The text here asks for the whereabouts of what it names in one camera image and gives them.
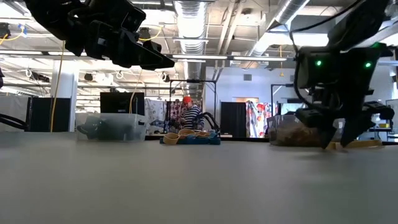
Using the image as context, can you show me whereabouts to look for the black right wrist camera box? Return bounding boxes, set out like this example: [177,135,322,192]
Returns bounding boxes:
[294,46,330,90]

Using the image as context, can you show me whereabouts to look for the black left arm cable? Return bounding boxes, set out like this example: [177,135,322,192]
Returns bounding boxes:
[0,113,29,131]

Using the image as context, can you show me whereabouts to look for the black monitor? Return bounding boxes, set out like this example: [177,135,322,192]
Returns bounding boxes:
[99,91,146,114]

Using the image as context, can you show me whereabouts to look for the black curtain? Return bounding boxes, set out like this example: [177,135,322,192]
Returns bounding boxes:
[220,101,247,138]

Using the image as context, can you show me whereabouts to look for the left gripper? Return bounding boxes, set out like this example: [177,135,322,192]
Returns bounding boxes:
[83,20,176,71]

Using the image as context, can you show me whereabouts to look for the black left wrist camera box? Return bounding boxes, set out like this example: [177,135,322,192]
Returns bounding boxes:
[119,4,147,34]

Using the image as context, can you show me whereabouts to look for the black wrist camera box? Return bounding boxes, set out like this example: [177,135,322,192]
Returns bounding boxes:
[294,46,330,90]
[119,4,147,34]

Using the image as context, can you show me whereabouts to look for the black and white cloth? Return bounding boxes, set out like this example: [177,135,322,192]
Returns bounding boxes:
[144,98,165,125]

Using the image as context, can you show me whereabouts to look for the silver air duct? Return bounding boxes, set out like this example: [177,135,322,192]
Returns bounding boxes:
[172,0,208,99]
[248,0,312,60]

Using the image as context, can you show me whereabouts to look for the grey mesh basket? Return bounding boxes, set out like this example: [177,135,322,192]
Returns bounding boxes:
[266,114,327,147]

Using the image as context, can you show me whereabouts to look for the black partition panel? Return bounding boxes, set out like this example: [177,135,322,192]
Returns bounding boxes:
[24,97,72,134]

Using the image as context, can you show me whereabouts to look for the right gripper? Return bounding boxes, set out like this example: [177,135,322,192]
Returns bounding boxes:
[294,88,387,150]

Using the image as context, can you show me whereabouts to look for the yellow cable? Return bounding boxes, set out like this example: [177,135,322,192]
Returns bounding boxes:
[50,40,66,134]
[129,27,163,114]

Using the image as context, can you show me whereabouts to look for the person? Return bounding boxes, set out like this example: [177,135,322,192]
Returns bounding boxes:
[180,96,205,131]

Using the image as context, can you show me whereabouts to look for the red patterned cloth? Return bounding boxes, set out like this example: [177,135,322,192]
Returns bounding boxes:
[169,99,187,121]

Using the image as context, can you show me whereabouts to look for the clear plastic bin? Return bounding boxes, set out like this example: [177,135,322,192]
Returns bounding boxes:
[74,112,149,142]

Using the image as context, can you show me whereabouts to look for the long ceiling light bar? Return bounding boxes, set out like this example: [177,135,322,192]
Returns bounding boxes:
[0,49,289,62]

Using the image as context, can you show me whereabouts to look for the colourful patterned cloth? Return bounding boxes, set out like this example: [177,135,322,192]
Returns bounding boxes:
[245,101,277,138]

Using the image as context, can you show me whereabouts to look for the teal rubber band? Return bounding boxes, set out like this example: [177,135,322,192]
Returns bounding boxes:
[160,132,221,146]

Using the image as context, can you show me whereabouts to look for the black aluminium table frame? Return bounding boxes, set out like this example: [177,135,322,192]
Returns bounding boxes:
[144,133,398,146]

